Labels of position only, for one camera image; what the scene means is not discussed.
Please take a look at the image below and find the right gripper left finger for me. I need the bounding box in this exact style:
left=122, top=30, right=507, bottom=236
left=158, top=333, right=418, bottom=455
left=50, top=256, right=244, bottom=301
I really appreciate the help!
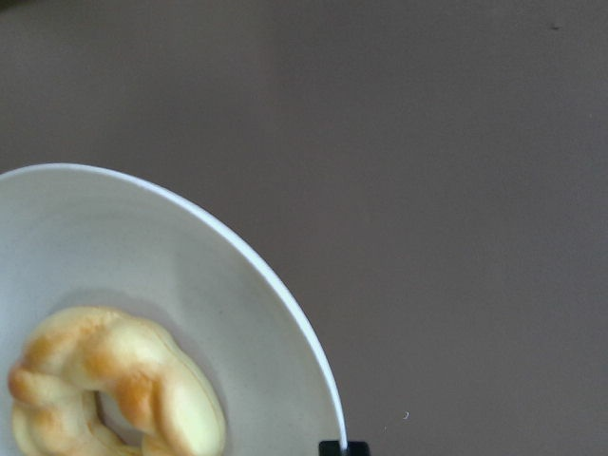
left=318, top=441, right=342, bottom=456

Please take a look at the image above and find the white round plate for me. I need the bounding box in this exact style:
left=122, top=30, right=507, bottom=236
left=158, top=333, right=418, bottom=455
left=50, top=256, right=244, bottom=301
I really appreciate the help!
left=1, top=163, right=348, bottom=455

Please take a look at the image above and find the braided golden donut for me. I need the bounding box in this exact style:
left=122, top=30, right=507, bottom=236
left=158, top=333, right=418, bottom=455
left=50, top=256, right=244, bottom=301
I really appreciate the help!
left=8, top=307, right=227, bottom=455

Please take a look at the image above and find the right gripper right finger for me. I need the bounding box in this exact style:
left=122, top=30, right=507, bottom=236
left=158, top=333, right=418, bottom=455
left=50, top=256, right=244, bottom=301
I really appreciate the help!
left=347, top=441, right=370, bottom=456

